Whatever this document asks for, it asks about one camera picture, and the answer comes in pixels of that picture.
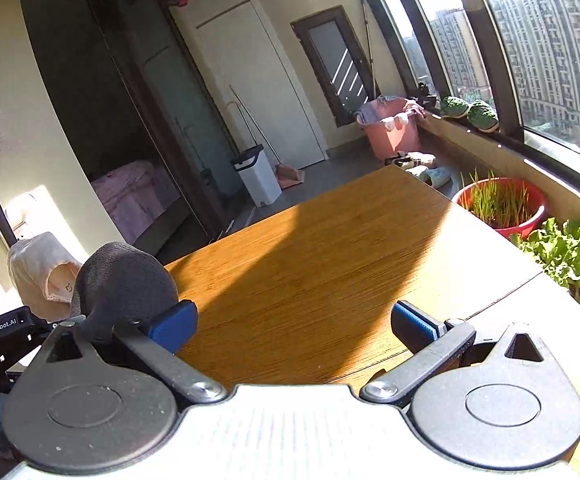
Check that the leafy green potted plant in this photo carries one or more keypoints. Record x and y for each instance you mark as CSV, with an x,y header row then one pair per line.
x,y
555,247

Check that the pink bedding in room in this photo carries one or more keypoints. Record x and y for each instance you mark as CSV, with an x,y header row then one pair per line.
x,y
135,195

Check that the white trash bin black lid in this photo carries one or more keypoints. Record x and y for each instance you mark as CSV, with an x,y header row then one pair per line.
x,y
257,176

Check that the pink dustpan with broom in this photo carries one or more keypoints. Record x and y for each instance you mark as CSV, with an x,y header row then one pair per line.
x,y
287,176

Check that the red basin with grass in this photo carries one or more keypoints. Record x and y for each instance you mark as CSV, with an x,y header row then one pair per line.
x,y
510,206

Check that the blue red slippers pair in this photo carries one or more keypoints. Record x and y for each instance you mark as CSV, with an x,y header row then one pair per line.
x,y
435,177

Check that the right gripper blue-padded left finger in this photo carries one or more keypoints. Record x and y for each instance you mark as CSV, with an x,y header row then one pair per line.
x,y
152,346

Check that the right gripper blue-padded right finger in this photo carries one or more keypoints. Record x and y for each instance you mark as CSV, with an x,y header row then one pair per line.
x,y
435,346

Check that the pink plastic bucket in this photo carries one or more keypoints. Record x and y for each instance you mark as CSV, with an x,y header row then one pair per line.
x,y
391,125

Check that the beige slippers on floor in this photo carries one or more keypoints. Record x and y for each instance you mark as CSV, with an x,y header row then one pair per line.
x,y
411,160

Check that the dark grey knit pants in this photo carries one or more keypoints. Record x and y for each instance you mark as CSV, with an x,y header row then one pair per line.
x,y
117,283

